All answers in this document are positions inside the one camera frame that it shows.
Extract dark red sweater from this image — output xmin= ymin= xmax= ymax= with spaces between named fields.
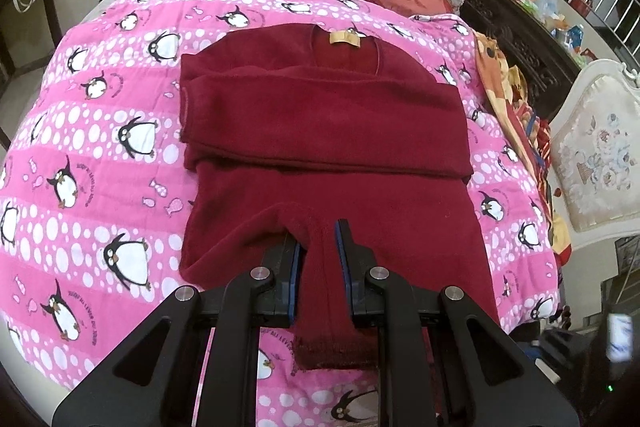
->
xmin=179 ymin=24 xmax=497 ymax=369

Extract pink penguin blanket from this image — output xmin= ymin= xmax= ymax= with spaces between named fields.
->
xmin=1 ymin=0 xmax=559 ymax=400

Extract white upholstered chair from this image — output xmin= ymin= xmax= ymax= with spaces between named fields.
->
xmin=550 ymin=58 xmax=639 ymax=249

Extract orange cartoon blanket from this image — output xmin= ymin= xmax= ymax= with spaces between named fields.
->
xmin=474 ymin=31 xmax=572 ymax=265

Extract dark wooden headboard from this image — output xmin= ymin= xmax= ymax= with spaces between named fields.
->
xmin=460 ymin=0 xmax=580 ymax=120

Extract metal railing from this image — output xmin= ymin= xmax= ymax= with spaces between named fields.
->
xmin=568 ymin=0 xmax=640 ymax=68

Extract dark wooden side table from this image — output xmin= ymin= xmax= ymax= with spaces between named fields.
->
xmin=1 ymin=0 xmax=62 ymax=148

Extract cluttered items on shelf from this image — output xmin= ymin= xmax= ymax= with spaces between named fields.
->
xmin=514 ymin=0 xmax=615 ymax=67

